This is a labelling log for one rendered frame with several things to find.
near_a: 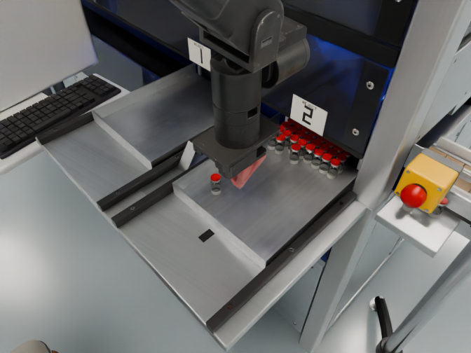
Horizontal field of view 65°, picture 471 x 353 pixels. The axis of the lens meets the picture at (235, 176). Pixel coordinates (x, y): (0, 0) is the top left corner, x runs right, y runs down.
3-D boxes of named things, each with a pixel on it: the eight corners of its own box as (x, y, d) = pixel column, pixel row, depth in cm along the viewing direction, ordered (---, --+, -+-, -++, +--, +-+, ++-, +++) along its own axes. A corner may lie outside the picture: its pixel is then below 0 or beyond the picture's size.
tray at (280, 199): (277, 123, 95) (279, 112, 93) (366, 174, 83) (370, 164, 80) (174, 193, 79) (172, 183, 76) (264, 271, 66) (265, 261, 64)
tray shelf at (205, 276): (185, 72, 116) (185, 66, 115) (384, 193, 81) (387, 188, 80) (36, 142, 93) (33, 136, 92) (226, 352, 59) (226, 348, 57)
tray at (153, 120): (195, 73, 112) (194, 62, 110) (257, 109, 99) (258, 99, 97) (94, 121, 96) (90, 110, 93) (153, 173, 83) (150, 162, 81)
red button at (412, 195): (405, 190, 67) (413, 175, 64) (426, 202, 65) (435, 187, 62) (394, 201, 65) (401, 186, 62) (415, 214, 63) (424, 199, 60)
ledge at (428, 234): (406, 184, 83) (409, 178, 82) (464, 217, 77) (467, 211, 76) (373, 218, 77) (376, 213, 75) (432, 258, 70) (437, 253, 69)
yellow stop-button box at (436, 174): (411, 174, 72) (425, 146, 67) (447, 194, 68) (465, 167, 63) (391, 194, 68) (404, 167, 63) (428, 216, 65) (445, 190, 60)
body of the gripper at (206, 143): (281, 138, 50) (286, 92, 44) (226, 177, 45) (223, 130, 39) (247, 117, 53) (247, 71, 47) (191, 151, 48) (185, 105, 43)
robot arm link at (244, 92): (198, 52, 39) (235, 72, 36) (243, 31, 42) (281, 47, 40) (202, 106, 44) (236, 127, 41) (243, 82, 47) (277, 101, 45)
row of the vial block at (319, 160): (277, 139, 91) (279, 124, 88) (338, 176, 82) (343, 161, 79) (271, 143, 90) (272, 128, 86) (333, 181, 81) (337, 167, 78)
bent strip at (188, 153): (190, 159, 86) (188, 140, 82) (199, 165, 85) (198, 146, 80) (141, 191, 79) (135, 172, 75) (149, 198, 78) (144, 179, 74)
